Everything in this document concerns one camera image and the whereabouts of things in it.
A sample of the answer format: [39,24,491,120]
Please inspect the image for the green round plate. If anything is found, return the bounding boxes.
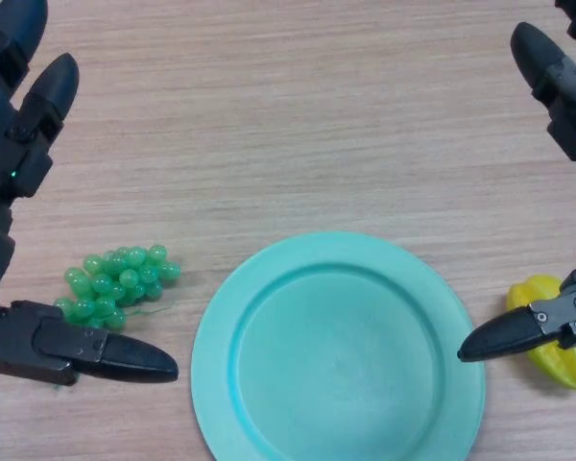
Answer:
[190,230,487,461]

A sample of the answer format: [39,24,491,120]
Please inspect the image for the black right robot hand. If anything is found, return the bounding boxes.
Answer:
[457,0,576,362]

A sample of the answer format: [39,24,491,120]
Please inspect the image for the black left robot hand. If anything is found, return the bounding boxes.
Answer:
[0,0,180,388]

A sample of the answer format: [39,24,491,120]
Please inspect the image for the green grape bunch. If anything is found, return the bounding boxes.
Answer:
[52,244,182,390]

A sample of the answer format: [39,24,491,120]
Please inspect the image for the yellow starfruit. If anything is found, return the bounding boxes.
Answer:
[506,273,576,391]

